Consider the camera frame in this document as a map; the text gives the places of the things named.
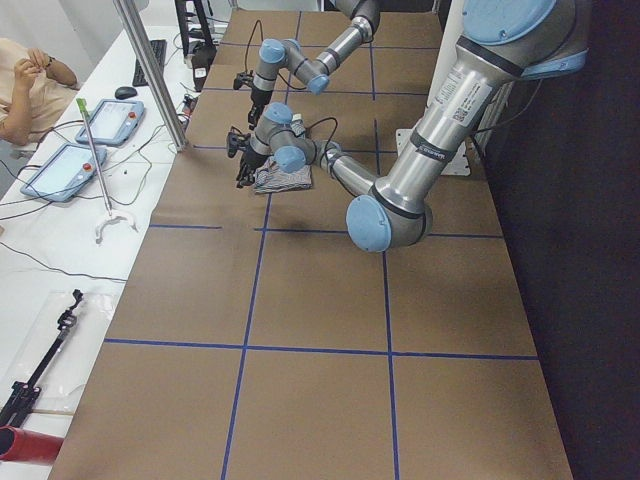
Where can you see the black reacher tool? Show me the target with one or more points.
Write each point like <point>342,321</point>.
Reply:
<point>25,393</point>

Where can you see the aluminium camera post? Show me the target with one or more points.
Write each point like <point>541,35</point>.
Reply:
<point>134,28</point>

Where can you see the navy white striped polo shirt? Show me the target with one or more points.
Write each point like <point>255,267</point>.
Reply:
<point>285,177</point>

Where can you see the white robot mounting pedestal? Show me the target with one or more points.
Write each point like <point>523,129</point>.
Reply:
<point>437,136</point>

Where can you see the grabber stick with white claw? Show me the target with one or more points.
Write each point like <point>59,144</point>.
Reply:
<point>112,215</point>

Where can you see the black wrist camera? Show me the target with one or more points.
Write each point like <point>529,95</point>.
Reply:
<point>243,79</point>
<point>236,141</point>

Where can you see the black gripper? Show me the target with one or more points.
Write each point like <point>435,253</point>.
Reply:
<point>256,97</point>
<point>247,163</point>

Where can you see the person in beige shirt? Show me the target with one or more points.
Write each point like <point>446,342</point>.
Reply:
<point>36,89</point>

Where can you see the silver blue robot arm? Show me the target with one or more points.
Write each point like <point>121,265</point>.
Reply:
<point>276,55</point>
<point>501,42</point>

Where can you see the black computer mouse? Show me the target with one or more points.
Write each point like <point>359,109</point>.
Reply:
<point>125,92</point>

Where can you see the red cylinder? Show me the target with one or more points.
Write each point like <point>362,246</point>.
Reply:
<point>27,446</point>

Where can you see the far blue teach pendant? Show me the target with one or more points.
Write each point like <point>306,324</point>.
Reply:
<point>113,121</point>

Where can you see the blue teach pendant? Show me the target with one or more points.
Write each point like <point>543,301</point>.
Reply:
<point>113,121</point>
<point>63,175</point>

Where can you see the near blue teach pendant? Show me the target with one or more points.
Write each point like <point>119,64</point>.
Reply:
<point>63,175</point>

